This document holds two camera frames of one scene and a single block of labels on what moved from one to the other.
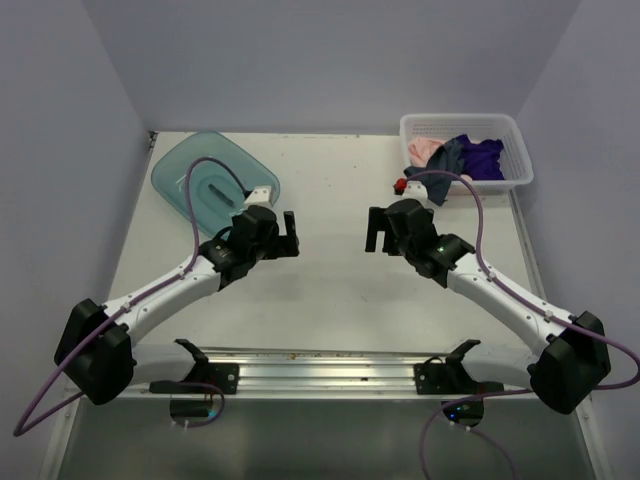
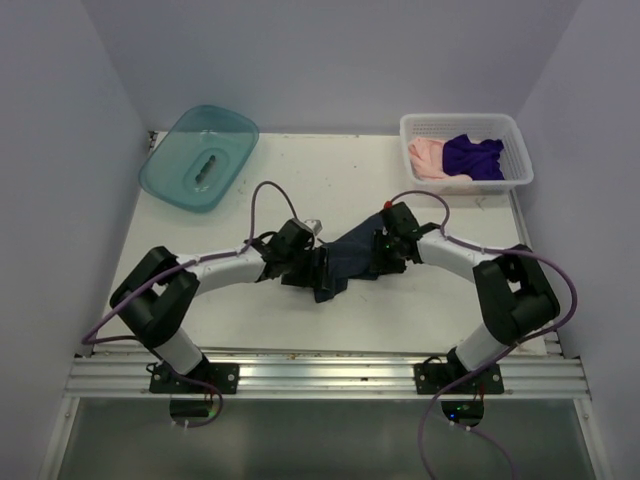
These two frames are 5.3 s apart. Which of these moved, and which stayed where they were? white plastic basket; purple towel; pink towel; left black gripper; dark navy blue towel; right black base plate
Moved: left black gripper; dark navy blue towel
Stayed: pink towel; purple towel; right black base plate; white plastic basket
